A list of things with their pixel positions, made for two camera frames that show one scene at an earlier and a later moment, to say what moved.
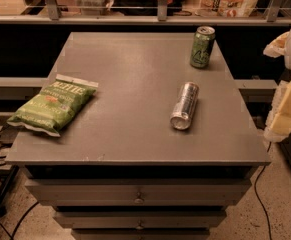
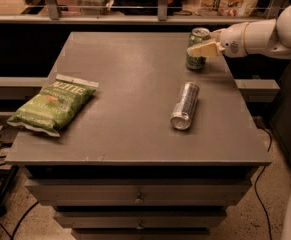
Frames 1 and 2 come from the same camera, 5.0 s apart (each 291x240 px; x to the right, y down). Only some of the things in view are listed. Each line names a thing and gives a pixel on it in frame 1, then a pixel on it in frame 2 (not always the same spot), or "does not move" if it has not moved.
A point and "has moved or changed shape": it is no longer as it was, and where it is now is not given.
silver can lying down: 185,107 does not move
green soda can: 202,43 has moved or changed shape
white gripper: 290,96 → 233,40
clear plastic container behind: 94,0 does not move
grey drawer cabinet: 120,170 does not move
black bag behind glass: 143,0 does not move
